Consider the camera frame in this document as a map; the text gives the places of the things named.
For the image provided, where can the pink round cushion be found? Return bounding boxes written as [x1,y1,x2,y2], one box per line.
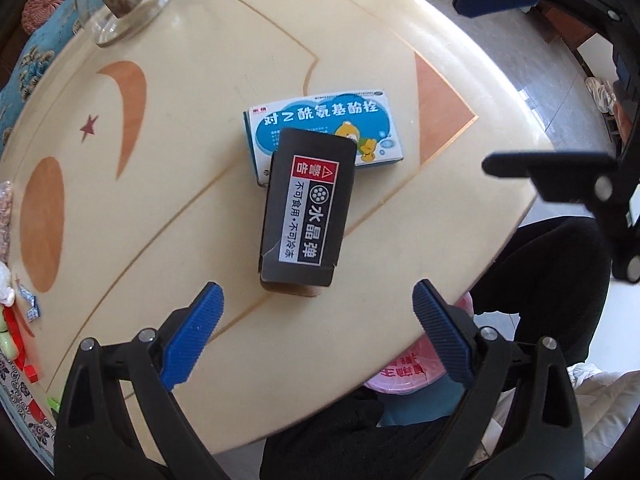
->
[21,0,84,34]

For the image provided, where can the white jacket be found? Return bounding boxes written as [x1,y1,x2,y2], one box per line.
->
[469,361,637,477]

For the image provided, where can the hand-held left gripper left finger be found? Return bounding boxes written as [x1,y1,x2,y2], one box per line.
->
[52,282,231,480]

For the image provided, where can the blue white candy wrapper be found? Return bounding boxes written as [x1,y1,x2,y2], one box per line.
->
[16,284,44,322]

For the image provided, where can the person's right leg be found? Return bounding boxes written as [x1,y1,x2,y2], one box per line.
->
[470,215,610,367]

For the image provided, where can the pink trash bin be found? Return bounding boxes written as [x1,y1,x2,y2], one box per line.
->
[362,294,476,397]

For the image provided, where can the blue printed cushion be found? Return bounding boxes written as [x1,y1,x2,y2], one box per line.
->
[0,0,92,150]

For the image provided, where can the crumpled white wrapper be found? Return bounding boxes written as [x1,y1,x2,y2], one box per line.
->
[0,264,17,307]

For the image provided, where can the black cardboard box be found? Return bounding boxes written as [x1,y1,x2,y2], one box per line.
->
[258,128,357,297]

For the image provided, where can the blue white medicine box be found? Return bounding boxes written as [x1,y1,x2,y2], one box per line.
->
[243,90,405,187]

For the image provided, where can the patterned blanket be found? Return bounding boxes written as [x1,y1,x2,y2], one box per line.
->
[0,355,57,472]

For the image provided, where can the blue plastic stool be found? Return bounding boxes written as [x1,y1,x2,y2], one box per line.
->
[379,374,469,429]

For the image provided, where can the pale green toy figure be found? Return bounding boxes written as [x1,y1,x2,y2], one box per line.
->
[0,329,20,362]

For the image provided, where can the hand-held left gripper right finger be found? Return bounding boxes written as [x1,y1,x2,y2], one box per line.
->
[412,280,587,480]

